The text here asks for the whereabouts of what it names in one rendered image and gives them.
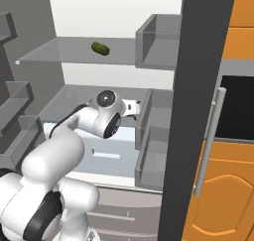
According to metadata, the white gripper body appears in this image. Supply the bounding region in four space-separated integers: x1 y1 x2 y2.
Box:
130 99 142 117

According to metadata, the green cucumber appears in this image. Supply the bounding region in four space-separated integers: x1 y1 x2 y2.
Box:
90 42 111 58

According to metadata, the grey fridge door bin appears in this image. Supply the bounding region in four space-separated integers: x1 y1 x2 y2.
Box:
134 125 171 192
135 13 183 71
137 88 175 151

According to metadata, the pale blue fridge drawer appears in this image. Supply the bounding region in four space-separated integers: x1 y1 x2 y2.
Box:
43 121 141 181

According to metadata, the dark grey fridge door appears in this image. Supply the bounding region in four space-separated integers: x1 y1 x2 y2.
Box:
157 0 239 241

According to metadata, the grey glass fridge shelf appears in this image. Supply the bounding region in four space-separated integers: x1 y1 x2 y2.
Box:
37 83 151 128
15 36 141 66

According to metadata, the grey freezer drawer front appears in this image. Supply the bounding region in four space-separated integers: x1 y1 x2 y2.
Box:
86 184 164 241

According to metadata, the grey fridge door shelf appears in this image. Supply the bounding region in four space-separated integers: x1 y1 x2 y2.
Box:
0 115 45 172
0 80 35 136
0 11 18 44

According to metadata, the orange arched cupboard door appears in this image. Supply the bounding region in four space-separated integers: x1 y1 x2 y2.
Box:
181 140 254 241

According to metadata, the white fridge drawer handle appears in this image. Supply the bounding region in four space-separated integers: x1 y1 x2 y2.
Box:
91 150 121 161

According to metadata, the grey fridge door handle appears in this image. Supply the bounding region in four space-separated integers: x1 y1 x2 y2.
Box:
193 86 228 198

